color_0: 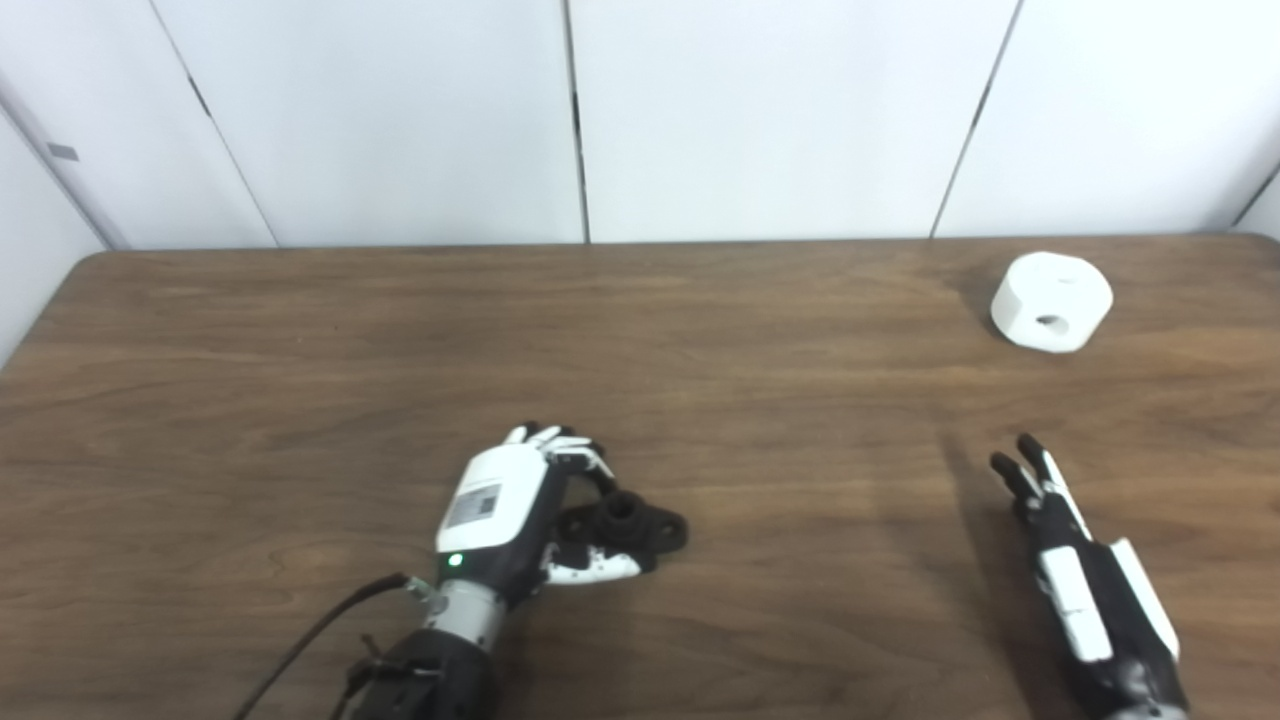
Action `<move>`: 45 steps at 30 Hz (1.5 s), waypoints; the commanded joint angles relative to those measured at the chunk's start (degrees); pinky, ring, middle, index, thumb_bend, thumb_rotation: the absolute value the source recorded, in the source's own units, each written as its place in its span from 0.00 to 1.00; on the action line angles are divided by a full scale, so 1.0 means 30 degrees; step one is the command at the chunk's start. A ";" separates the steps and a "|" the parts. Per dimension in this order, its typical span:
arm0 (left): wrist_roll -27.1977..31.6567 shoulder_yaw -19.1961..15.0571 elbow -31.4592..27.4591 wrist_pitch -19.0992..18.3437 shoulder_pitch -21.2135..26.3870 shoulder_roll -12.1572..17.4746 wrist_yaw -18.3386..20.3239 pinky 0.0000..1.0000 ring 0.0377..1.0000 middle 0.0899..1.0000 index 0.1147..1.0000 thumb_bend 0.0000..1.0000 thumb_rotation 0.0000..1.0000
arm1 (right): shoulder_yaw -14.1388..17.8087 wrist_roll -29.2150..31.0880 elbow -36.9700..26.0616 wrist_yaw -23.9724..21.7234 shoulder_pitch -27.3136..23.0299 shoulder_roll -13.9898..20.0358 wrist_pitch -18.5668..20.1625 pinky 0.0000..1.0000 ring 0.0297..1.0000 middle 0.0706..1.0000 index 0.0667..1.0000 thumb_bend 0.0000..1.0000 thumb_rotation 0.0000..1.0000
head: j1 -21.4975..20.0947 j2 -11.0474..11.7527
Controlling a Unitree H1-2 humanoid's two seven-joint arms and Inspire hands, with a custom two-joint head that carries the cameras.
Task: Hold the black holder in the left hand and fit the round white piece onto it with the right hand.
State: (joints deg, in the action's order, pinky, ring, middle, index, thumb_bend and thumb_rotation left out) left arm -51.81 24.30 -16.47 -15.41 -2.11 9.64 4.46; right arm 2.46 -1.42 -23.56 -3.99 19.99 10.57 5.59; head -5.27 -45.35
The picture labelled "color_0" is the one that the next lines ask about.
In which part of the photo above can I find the thick black left wrist cable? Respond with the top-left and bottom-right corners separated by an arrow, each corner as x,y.
233,573 -> 441,720

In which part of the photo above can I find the black flanged holder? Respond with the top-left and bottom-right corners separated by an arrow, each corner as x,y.
556,490 -> 689,573

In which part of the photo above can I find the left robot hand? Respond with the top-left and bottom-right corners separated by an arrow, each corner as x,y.
435,424 -> 643,606

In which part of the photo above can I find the round white piece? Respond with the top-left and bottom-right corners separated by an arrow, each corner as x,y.
990,251 -> 1114,354

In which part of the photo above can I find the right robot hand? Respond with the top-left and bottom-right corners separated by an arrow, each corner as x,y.
990,433 -> 1191,716

